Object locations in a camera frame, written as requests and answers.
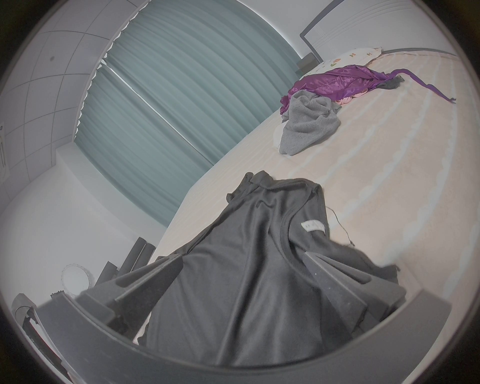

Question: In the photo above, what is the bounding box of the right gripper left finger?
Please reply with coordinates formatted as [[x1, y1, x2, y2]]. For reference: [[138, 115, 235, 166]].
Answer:
[[77, 255, 184, 334]]

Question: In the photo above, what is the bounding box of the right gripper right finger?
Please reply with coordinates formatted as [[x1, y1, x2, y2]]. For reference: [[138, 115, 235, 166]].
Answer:
[[302, 251, 407, 334]]

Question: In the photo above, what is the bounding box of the black T-shirt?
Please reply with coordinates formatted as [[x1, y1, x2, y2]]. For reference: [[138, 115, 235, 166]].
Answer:
[[137, 170, 400, 368]]

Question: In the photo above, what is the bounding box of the bed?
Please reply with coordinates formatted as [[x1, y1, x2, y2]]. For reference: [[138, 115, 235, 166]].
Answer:
[[133, 0, 477, 346]]

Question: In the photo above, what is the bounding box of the black dressing table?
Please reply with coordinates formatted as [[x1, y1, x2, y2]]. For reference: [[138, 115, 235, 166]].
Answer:
[[95, 237, 156, 287]]

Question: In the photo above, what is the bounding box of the round white mirror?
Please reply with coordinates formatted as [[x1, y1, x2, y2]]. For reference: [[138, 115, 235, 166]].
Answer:
[[60, 264, 92, 297]]

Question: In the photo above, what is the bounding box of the blue-green curtain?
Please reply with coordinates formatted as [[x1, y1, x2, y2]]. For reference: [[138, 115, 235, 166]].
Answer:
[[73, 64, 214, 229], [99, 0, 304, 166]]

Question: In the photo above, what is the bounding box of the grey knit garment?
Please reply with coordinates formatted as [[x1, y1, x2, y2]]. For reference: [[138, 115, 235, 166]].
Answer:
[[278, 90, 343, 156]]

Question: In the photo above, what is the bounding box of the white garment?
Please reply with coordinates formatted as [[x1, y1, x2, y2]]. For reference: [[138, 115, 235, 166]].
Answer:
[[273, 121, 286, 150]]

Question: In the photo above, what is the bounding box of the pink garment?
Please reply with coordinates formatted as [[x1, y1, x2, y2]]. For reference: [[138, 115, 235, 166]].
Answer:
[[335, 92, 362, 106]]

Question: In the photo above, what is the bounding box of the purple satin garment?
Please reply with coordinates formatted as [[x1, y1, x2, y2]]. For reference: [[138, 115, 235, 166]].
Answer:
[[279, 64, 456, 115]]

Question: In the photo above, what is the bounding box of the small dark grey garment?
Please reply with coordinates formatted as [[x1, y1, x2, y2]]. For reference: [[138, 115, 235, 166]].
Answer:
[[377, 75, 406, 91]]

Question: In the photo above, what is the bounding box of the grey bedside table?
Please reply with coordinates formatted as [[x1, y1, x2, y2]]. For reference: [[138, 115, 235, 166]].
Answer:
[[296, 52, 319, 74]]

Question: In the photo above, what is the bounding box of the white printed pillow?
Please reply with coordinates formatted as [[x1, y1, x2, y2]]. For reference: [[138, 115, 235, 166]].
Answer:
[[320, 47, 383, 70]]

